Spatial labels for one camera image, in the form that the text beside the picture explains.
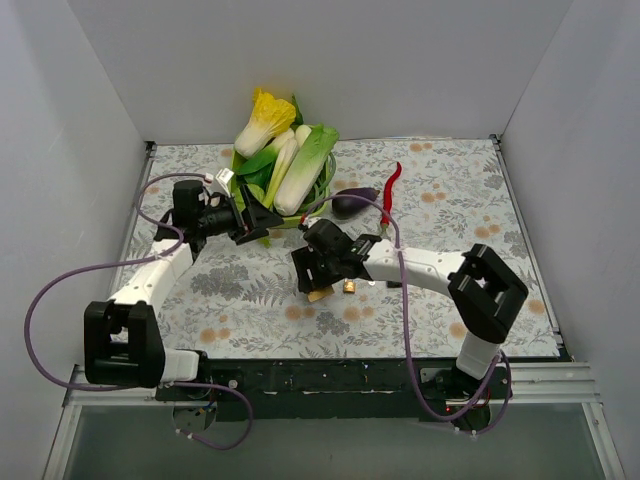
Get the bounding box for green long beans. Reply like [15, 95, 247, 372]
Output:
[298, 153, 337, 214]

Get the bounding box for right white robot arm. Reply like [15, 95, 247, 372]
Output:
[291, 219, 529, 398]

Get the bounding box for yellow leaf napa cabbage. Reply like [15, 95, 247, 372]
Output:
[234, 88, 296, 159]

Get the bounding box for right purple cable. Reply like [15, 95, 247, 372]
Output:
[297, 187, 514, 435]

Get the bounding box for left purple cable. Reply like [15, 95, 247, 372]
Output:
[23, 171, 255, 451]

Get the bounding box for purple eggplant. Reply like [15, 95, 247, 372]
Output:
[331, 187, 380, 220]

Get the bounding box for green plastic basket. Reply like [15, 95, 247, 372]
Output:
[229, 149, 327, 229]

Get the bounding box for white green leek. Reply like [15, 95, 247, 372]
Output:
[262, 138, 299, 209]

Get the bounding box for red chili pepper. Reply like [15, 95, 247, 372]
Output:
[379, 162, 402, 238]

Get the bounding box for green bok choy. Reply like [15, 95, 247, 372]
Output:
[236, 145, 279, 176]

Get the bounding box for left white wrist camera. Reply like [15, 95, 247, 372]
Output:
[205, 167, 235, 197]

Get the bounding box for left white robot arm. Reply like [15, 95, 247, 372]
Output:
[84, 180, 283, 400]

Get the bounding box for purple cable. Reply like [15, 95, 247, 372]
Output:
[23, 171, 255, 451]
[297, 187, 514, 435]

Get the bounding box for small brass padlock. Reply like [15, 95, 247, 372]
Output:
[343, 280, 356, 294]

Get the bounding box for floral table mat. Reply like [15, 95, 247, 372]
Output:
[157, 138, 559, 359]

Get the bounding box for long green white cabbage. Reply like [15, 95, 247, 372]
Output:
[274, 125, 339, 217]

